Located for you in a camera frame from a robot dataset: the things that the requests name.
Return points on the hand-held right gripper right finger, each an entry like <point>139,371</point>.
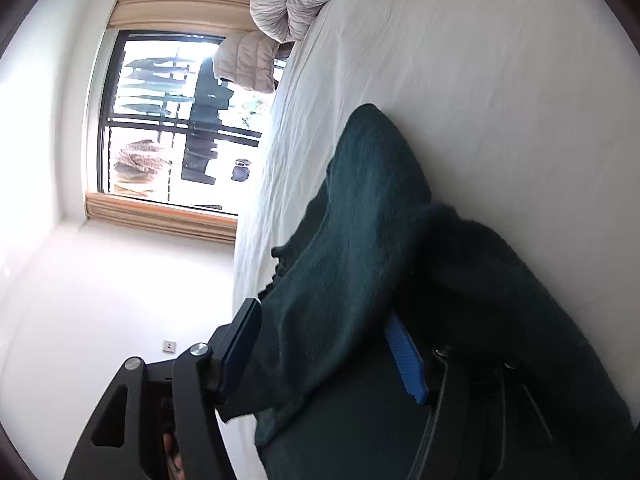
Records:
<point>406,360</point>

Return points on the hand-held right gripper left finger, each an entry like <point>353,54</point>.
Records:
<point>240,355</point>

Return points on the window with black frame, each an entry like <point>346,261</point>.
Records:
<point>145,110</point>

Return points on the white wall socket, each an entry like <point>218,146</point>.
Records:
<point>168,345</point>

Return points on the dark hanging garment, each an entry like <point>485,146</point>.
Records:
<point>205,110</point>

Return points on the dark green knit sweater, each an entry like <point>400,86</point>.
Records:
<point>360,240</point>

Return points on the beige puffer jacket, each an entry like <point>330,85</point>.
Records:
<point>245,60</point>

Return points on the bed with white sheet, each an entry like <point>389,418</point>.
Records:
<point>500,85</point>

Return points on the brown knit garment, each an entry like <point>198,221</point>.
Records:
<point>140,160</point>

